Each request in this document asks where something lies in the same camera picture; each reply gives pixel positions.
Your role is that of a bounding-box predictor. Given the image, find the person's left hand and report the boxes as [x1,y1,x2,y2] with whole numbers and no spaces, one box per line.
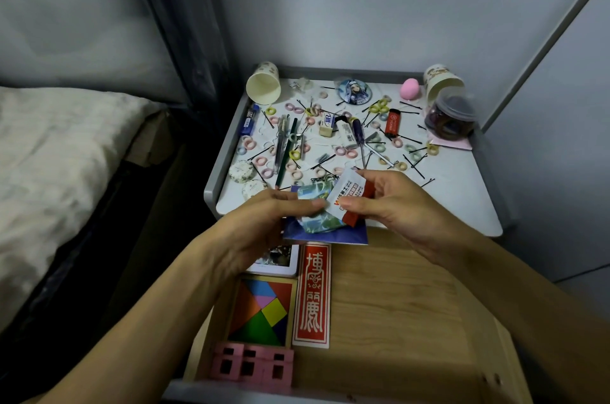
[210,189,328,277]

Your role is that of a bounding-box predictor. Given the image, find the group of pink blocks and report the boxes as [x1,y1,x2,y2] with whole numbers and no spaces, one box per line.
[209,342,295,394]

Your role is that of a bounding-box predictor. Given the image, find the dark bed frame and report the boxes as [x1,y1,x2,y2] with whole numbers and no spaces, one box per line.
[0,0,241,404]

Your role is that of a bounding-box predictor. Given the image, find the round picture badge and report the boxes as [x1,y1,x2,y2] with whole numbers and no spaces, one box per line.
[335,78,374,106]

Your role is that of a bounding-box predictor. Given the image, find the red and white packet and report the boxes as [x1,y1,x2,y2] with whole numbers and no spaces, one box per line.
[325,168,377,228]

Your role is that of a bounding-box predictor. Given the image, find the blue lighter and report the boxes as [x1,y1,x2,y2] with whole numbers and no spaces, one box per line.
[239,104,262,137]

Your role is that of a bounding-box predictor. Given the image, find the person's right forearm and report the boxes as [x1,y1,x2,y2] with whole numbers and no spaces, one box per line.
[438,224,610,404]

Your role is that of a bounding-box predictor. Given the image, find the red and white label strip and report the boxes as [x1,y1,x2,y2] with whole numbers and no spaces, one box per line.
[291,242,332,350]

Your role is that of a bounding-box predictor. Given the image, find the pink makeup sponge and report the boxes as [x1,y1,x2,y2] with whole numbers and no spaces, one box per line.
[399,78,421,101]

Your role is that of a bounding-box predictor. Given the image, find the person's right hand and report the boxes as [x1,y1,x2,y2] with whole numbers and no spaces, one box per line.
[338,170,470,267]

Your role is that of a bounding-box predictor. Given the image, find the wooden drawer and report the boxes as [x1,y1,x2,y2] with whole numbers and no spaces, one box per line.
[183,226,533,404]

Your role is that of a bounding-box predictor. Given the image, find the scatter of black bobby pins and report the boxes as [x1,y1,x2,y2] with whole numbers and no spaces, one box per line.
[247,84,437,191]

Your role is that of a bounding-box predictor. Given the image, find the white cabinet panel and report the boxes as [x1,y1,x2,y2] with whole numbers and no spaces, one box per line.
[477,0,610,309]

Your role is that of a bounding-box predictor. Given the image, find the clear jar of hair ties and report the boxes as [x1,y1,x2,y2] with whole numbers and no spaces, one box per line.
[424,86,479,142]

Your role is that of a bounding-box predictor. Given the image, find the white eraser with black end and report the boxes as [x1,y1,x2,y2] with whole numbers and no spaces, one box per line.
[334,115,358,148]

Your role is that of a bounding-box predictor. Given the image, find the printed paper cup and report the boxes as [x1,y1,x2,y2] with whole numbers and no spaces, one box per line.
[245,61,283,106]
[423,64,466,107]

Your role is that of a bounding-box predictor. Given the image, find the green pencil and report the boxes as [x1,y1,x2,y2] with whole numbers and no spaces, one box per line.
[274,117,299,190]

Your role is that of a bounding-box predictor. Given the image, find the round patterned tin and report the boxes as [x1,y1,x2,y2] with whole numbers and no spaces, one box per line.
[241,179,269,201]
[228,160,256,184]

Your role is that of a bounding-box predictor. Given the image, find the white framed picture card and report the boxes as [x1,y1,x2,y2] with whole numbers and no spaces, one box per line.
[246,244,300,279]

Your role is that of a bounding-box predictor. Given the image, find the red lighter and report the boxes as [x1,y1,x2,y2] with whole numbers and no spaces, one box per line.
[384,108,402,139]

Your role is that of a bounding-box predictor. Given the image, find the colourful wooden tangram puzzle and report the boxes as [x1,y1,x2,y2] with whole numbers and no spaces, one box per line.
[223,275,297,350]

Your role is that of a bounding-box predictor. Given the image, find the white eraser with blue sleeve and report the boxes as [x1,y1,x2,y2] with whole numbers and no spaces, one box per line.
[318,111,338,138]

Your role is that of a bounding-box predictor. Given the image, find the green patterned packet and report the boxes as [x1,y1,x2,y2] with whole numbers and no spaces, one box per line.
[295,181,347,234]

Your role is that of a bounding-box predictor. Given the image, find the screwdriver with dark handle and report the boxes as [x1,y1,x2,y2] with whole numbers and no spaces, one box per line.
[349,116,370,170]

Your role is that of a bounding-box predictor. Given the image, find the blue booklet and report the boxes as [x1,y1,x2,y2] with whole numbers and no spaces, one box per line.
[283,185,369,246]

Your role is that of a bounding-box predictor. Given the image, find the pink card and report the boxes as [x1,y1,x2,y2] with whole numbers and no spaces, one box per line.
[426,129,474,151]

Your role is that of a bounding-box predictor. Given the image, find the metal tweezers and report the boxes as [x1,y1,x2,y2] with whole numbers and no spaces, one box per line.
[274,114,289,174]

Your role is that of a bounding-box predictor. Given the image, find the person's left forearm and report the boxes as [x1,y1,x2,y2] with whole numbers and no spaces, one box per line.
[36,227,239,404]

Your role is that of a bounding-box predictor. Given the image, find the scatter of small hair ties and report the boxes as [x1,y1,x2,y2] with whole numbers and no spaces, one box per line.
[235,91,442,186]

